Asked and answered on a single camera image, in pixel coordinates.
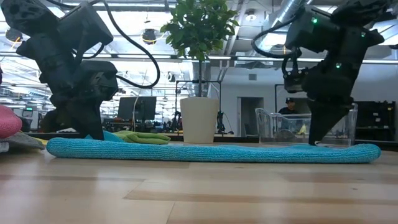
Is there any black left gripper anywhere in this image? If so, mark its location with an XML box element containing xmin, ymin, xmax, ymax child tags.
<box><xmin>17</xmin><ymin>32</ymin><xmax>106</xmax><ymax>141</ymax></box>

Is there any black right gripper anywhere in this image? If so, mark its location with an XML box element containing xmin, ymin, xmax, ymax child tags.
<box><xmin>300</xmin><ymin>40</ymin><xmax>368</xmax><ymax>146</ymax></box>

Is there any green microfiber towel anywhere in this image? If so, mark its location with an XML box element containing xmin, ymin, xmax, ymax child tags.
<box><xmin>112</xmin><ymin>129</ymin><xmax>172</xmax><ymax>146</ymax></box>

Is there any turquoise microfiber towel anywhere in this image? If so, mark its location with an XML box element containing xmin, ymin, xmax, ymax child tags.
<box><xmin>46</xmin><ymin>130</ymin><xmax>382</xmax><ymax>164</ymax></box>

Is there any grey microfiber towel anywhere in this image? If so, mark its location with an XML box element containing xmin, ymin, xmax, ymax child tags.
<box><xmin>0</xmin><ymin>132</ymin><xmax>46</xmax><ymax>154</ymax></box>

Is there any pink microfiber towel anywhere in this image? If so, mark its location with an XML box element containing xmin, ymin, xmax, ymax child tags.
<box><xmin>0</xmin><ymin>105</ymin><xmax>24</xmax><ymax>139</ymax></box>

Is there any person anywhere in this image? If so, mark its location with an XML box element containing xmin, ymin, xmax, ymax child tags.
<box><xmin>277</xmin><ymin>97</ymin><xmax>301</xmax><ymax>116</ymax></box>

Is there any clear plastic bin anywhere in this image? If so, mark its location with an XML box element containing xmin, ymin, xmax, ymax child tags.
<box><xmin>254</xmin><ymin>102</ymin><xmax>359</xmax><ymax>149</ymax></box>

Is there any dark office monitor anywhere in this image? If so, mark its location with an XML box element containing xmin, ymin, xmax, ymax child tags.
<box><xmin>117</xmin><ymin>96</ymin><xmax>157</xmax><ymax>122</ymax></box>

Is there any black storage shelf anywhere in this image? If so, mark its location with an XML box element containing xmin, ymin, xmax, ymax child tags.
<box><xmin>354</xmin><ymin>100</ymin><xmax>397</xmax><ymax>141</ymax></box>

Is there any black ceiling dome lamp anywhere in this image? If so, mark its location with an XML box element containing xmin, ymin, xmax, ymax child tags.
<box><xmin>142</xmin><ymin>28</ymin><xmax>157</xmax><ymax>45</ymax></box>

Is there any white plant pot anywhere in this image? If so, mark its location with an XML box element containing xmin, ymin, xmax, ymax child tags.
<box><xmin>179</xmin><ymin>96</ymin><xmax>220</xmax><ymax>144</ymax></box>

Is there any green leafy plant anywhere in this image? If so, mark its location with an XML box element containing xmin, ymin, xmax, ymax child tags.
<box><xmin>160</xmin><ymin>0</ymin><xmax>240</xmax><ymax>98</ymax></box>

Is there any black aluminium table frame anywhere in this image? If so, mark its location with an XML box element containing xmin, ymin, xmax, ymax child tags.
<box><xmin>24</xmin><ymin>132</ymin><xmax>398</xmax><ymax>152</ymax></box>

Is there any black left wrist camera cable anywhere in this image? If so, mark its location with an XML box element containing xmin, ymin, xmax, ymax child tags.
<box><xmin>46</xmin><ymin>0</ymin><xmax>162</xmax><ymax>90</ymax></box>

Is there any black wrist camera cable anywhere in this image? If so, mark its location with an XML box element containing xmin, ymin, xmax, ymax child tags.
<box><xmin>46</xmin><ymin>0</ymin><xmax>162</xmax><ymax>90</ymax></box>
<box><xmin>251</xmin><ymin>12</ymin><xmax>304</xmax><ymax>77</ymax></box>

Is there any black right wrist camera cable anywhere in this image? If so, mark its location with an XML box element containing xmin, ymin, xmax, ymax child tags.
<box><xmin>251</xmin><ymin>12</ymin><xmax>304</xmax><ymax>77</ymax></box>

